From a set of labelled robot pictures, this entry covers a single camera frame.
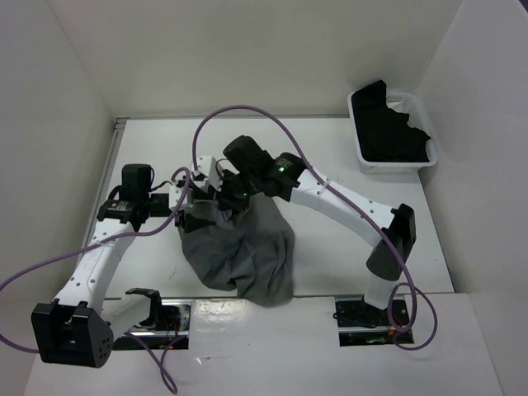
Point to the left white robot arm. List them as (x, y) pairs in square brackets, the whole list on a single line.
[(74, 328)]

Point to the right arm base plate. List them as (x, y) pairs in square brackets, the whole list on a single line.
[(359, 324)]

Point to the black skirt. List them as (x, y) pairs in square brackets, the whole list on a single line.
[(384, 134)]

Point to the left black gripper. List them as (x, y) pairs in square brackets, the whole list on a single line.
[(191, 223)]

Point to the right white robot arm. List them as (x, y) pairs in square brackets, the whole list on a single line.
[(391, 232)]

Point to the white plastic basket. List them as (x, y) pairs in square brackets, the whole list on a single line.
[(406, 103)]

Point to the grey pleated skirt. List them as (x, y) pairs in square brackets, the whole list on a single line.
[(249, 252)]

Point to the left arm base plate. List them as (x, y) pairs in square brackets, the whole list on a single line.
[(172, 325)]

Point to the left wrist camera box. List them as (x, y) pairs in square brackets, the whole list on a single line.
[(179, 196)]

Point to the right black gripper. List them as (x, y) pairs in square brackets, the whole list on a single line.
[(225, 200)]

